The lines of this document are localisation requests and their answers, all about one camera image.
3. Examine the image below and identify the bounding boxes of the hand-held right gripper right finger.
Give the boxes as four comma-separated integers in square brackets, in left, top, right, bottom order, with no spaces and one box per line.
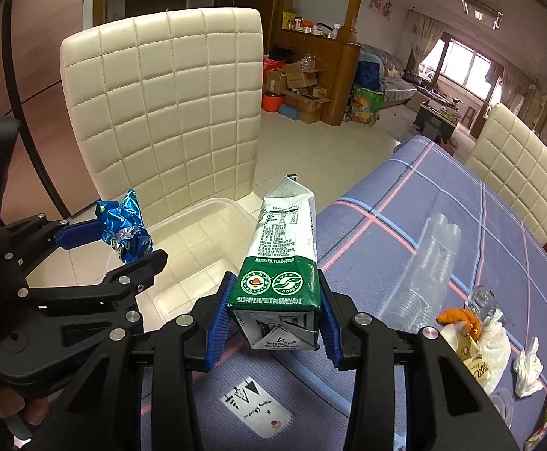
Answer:
[319,268,521,451]

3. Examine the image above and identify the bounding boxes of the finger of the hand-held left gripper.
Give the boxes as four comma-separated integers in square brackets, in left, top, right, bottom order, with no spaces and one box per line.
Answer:
[0,214,107,292]
[17,248,169,315]

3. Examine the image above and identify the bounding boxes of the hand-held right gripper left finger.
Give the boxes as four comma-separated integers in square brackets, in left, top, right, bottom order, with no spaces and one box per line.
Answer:
[34,271,235,451]

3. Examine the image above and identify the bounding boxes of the blue foil wrapper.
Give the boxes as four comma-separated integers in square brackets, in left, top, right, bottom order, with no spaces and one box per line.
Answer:
[96,189,155,264]

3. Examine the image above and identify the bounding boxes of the clear plastic bin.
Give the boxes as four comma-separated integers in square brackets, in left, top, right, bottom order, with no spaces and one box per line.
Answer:
[107,196,264,334]

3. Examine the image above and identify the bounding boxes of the green white milk carton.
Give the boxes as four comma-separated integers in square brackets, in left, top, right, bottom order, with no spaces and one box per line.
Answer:
[227,175,324,351]

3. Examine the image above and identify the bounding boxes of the clear plastic packaging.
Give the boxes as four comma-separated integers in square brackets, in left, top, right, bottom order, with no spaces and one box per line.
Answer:
[465,286,503,323]

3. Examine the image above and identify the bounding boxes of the white fabric label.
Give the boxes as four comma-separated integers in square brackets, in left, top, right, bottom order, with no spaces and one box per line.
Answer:
[220,378,295,440]

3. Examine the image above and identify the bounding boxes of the stack of clear plastic cups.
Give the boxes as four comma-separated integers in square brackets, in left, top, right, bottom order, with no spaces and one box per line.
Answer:
[379,213,463,335]

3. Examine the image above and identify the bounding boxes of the orange peel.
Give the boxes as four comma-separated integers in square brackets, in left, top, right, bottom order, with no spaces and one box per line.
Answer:
[435,307,484,339]

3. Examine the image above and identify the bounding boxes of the printed white paper wrapper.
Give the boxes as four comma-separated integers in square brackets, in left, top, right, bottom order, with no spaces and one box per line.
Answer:
[440,326,495,396]

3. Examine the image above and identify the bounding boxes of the blue plaid tablecloth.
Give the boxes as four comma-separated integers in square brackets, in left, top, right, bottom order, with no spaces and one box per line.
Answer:
[128,135,547,451]

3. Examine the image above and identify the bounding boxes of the cream quilted leather chair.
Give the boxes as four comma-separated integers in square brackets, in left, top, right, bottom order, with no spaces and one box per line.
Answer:
[464,102,547,246]
[60,7,265,255]

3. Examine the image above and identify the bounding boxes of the orange bucket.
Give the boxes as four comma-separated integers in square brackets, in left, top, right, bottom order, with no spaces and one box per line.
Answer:
[262,93,286,114]

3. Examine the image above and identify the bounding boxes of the colourful printed bag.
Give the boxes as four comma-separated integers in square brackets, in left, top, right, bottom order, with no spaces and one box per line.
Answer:
[345,82,385,126]

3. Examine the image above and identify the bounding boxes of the low dark side table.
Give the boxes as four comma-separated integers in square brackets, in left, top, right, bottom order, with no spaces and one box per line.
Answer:
[416,98,458,142]

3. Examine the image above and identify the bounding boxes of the pile of cardboard boxes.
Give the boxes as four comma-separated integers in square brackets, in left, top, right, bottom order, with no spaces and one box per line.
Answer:
[264,61,333,125]

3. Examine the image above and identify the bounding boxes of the grey sofa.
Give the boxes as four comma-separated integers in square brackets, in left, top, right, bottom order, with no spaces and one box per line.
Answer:
[362,44,421,110]

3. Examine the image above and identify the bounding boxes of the wooden cabinet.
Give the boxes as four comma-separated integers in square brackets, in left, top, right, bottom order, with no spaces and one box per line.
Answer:
[273,0,364,127]

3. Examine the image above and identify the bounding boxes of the window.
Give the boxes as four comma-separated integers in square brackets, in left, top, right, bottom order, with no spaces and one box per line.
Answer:
[419,33,493,100]

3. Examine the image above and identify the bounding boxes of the ceiling lamp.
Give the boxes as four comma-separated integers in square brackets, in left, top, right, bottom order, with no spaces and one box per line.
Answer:
[459,0,505,29]

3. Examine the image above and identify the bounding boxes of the black curved cable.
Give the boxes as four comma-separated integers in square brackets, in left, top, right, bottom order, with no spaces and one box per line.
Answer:
[0,0,70,221]

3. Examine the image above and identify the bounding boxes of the wall poster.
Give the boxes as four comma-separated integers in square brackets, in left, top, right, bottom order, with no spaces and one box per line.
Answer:
[362,0,395,22]

